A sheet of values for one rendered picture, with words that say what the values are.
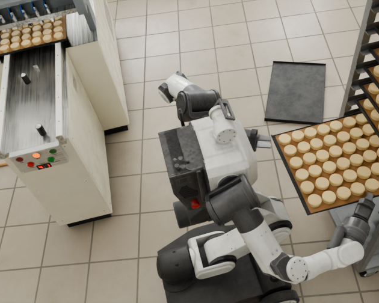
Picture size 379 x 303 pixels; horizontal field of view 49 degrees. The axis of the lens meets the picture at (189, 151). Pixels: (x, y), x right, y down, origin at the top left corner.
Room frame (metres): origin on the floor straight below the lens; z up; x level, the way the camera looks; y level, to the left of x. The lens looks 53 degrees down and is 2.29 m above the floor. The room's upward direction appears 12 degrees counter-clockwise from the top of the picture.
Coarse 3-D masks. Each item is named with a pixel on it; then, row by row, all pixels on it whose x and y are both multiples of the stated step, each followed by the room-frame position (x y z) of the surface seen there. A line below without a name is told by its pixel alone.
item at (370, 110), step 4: (360, 100) 1.08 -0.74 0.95; (364, 100) 1.08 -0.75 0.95; (368, 100) 1.06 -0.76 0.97; (360, 104) 1.06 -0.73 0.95; (364, 104) 1.05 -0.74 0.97; (368, 104) 1.04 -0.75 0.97; (364, 108) 1.04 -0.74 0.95; (368, 108) 1.03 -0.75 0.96; (372, 108) 1.02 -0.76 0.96; (368, 112) 1.01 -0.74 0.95; (372, 112) 0.99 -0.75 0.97; (376, 112) 0.99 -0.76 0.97; (372, 116) 0.98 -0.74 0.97; (376, 116) 0.97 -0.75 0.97; (372, 120) 0.97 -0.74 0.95; (376, 120) 0.96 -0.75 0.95; (376, 124) 0.94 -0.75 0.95
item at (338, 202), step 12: (336, 120) 1.07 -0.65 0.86; (288, 132) 1.07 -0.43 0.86; (336, 132) 1.01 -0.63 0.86; (348, 132) 1.00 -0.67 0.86; (288, 144) 1.01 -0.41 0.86; (324, 144) 0.97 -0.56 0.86; (336, 144) 0.95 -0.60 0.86; (288, 156) 0.95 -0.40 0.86; (300, 156) 0.93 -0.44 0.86; (348, 156) 0.88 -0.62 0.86; (300, 168) 0.88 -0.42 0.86; (336, 168) 0.84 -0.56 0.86; (348, 168) 0.83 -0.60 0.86; (312, 180) 0.81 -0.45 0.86; (360, 180) 0.76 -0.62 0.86; (312, 192) 0.76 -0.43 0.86; (372, 192) 0.70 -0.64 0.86; (324, 204) 0.70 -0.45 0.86; (336, 204) 0.69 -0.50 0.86
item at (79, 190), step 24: (24, 72) 1.88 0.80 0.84; (48, 72) 1.84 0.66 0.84; (72, 72) 1.92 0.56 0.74; (24, 96) 1.69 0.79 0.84; (48, 96) 1.65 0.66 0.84; (72, 96) 1.69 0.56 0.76; (24, 120) 1.51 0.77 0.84; (48, 120) 1.47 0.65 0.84; (72, 120) 1.50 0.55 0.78; (96, 120) 1.94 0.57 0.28; (24, 144) 1.35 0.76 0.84; (72, 144) 1.33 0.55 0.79; (96, 144) 1.69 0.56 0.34; (48, 168) 1.32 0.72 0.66; (72, 168) 1.33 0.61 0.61; (96, 168) 1.46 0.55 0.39; (48, 192) 1.32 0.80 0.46; (72, 192) 1.32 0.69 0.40; (96, 192) 1.33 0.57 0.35; (72, 216) 1.32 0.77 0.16; (96, 216) 1.33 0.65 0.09
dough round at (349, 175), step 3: (345, 171) 0.81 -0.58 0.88; (348, 171) 0.80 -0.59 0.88; (351, 171) 0.80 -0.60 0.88; (354, 171) 0.80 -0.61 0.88; (345, 174) 0.79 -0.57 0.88; (348, 174) 0.79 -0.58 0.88; (351, 174) 0.79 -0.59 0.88; (354, 174) 0.78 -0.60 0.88; (345, 177) 0.78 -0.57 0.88; (348, 177) 0.78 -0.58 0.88; (351, 177) 0.77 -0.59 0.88; (354, 177) 0.77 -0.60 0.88; (345, 180) 0.78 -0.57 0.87; (348, 180) 0.77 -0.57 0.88; (351, 180) 0.76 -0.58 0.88; (354, 180) 0.77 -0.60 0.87
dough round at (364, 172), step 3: (360, 168) 0.80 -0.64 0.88; (363, 168) 0.80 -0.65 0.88; (366, 168) 0.80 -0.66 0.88; (357, 171) 0.80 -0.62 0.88; (360, 171) 0.79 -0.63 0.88; (363, 171) 0.79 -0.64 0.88; (366, 171) 0.79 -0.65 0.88; (369, 171) 0.78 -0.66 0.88; (357, 174) 0.79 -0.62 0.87; (360, 174) 0.78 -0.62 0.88; (363, 174) 0.78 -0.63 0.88; (366, 174) 0.77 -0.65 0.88; (369, 174) 0.77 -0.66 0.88; (360, 177) 0.77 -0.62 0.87; (363, 177) 0.77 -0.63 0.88; (366, 177) 0.76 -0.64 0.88
